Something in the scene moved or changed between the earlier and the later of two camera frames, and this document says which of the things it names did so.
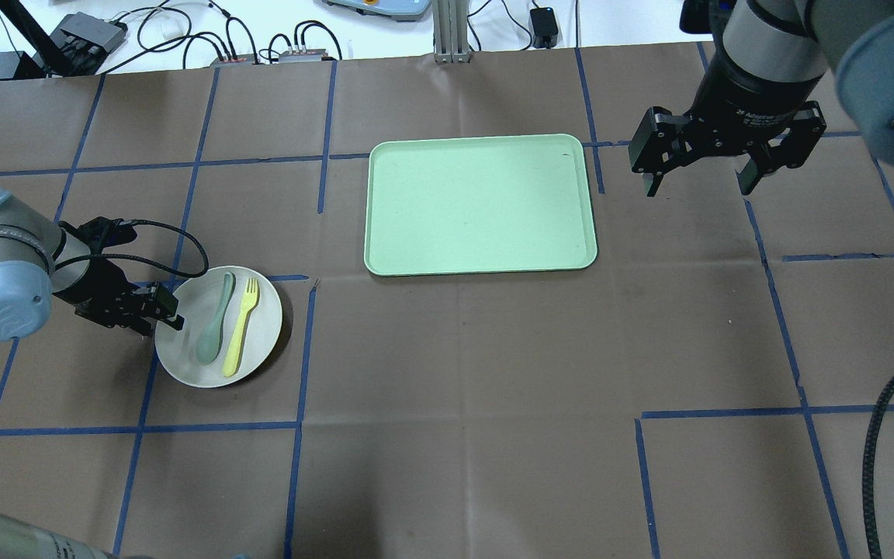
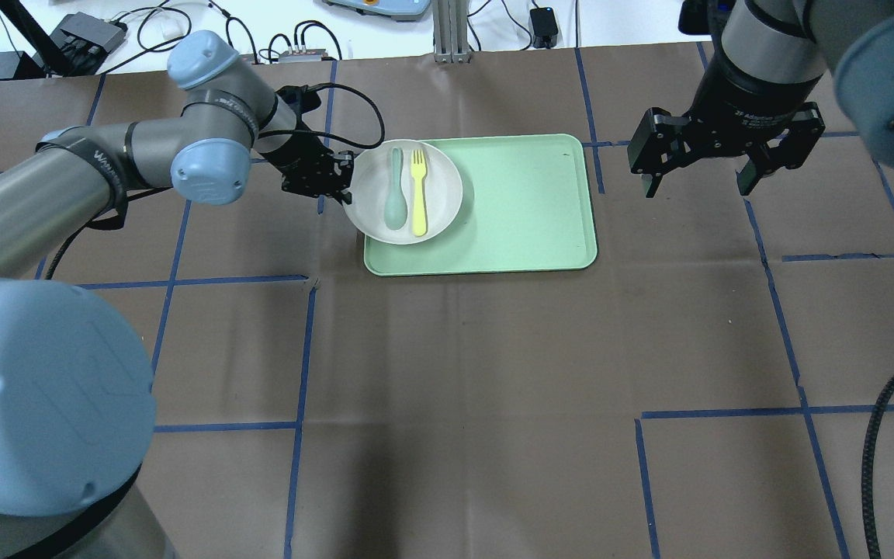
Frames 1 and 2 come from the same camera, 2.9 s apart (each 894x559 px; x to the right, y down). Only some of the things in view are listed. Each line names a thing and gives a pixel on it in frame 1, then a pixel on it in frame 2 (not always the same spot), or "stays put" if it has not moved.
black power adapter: [545, 27] stays put
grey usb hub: [81, 42] stays put
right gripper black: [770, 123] stays put
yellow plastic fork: [251, 295] → [419, 166]
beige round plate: [233, 320] → [404, 192]
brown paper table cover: [705, 389] stays put
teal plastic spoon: [209, 344] → [396, 206]
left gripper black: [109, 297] → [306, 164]
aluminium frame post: [450, 31] stays put
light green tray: [478, 205] stays put
